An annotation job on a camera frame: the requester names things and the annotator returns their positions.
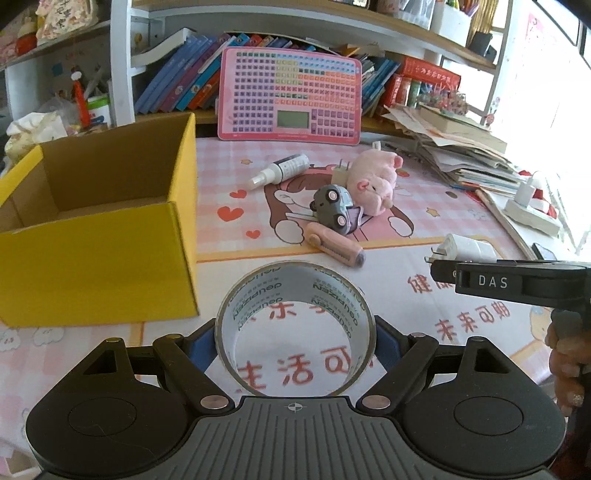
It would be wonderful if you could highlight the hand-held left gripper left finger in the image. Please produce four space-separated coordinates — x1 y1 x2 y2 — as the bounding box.
78 322 236 416

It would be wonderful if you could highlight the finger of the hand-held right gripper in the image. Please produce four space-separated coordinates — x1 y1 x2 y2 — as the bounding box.
429 260 459 283

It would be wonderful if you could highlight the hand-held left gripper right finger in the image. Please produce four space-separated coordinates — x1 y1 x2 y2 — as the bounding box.
355 316 509 412

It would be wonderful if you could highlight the white phone charger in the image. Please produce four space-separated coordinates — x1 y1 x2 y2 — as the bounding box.
425 233 497 266

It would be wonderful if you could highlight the clear packing tape roll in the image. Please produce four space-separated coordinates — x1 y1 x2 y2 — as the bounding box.
215 261 377 398

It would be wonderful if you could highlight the pink pig plush toy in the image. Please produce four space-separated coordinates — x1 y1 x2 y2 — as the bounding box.
346 148 404 217

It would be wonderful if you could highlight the pink utility knife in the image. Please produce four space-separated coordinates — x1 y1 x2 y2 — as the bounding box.
302 222 365 268

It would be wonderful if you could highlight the grey toy car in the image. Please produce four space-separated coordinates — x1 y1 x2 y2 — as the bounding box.
310 184 354 235

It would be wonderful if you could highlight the beige plug adapter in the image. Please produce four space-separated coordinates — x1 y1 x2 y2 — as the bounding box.
331 159 354 186

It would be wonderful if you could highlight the yellow cardboard box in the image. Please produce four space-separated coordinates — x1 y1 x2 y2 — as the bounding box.
0 112 200 328

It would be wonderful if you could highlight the white spray bottle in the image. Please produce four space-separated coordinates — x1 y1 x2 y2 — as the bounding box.
246 154 310 191

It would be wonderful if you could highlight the person's right hand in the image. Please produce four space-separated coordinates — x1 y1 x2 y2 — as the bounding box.
546 318 585 418

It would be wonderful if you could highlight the large white drawing pad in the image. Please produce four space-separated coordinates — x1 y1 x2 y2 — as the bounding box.
475 187 578 261

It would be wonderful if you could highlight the white power strip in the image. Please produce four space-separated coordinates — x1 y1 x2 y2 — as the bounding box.
502 196 561 237

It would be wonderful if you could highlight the red white striped cloth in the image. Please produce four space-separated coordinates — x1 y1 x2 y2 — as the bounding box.
517 170 559 220

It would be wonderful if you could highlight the white plugged-in charger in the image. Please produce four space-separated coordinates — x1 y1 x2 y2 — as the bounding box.
515 172 546 206

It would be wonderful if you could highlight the stack of papers and books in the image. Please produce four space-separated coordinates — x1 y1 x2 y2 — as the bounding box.
381 104 522 195

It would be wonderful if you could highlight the pink printed desk mat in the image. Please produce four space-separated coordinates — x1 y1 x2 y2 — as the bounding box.
0 136 578 416

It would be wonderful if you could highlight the cluster of colourful figurines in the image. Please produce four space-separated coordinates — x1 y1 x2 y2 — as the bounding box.
418 88 469 116

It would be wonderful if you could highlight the small red packet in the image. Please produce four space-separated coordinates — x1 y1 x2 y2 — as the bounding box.
385 76 411 107

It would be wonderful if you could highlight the long red box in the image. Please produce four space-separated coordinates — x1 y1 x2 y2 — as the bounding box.
397 55 462 90

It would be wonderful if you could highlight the row of thin blue books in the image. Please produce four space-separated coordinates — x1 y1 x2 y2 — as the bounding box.
360 55 400 116

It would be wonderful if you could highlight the black desk object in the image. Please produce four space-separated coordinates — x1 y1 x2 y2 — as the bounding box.
468 32 497 63

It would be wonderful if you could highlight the white pen holder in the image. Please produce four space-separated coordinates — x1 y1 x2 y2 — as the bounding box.
431 2 476 42

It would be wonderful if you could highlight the pink learning tablet toy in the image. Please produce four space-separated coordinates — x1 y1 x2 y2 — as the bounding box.
217 46 362 146

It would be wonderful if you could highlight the white jar with green label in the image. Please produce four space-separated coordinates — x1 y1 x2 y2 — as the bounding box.
88 95 112 130

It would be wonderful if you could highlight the row of colourful books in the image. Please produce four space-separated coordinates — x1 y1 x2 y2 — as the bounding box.
134 32 227 114

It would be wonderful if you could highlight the white plastic bag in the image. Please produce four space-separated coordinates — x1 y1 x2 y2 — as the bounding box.
4 111 70 158

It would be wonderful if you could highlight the red cartoon wall sticker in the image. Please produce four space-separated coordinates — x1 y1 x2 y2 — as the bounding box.
482 97 502 127

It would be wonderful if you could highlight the pink wall poster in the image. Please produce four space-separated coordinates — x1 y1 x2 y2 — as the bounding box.
524 14 559 84

